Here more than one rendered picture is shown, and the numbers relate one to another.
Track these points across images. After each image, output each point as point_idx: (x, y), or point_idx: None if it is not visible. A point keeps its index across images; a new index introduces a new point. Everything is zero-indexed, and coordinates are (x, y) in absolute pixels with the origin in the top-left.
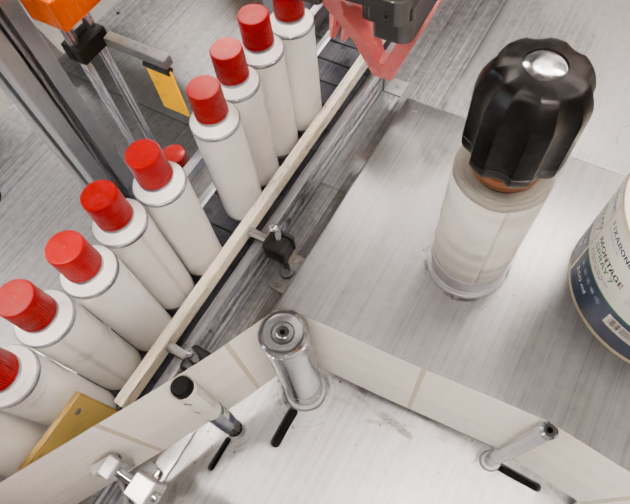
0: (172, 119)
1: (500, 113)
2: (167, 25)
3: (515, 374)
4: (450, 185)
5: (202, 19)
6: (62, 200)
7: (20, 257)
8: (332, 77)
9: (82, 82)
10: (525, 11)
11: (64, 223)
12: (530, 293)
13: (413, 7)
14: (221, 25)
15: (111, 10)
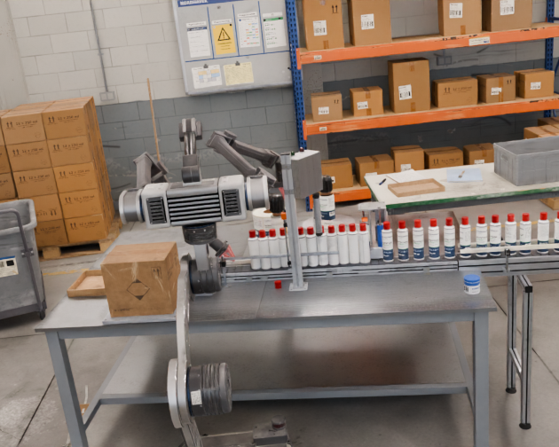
0: (263, 294)
1: (282, 198)
2: (224, 308)
3: None
4: (281, 221)
5: (218, 303)
6: (302, 296)
7: (322, 294)
8: (240, 269)
9: (259, 310)
10: None
11: (308, 294)
12: None
13: None
14: (220, 300)
15: (223, 319)
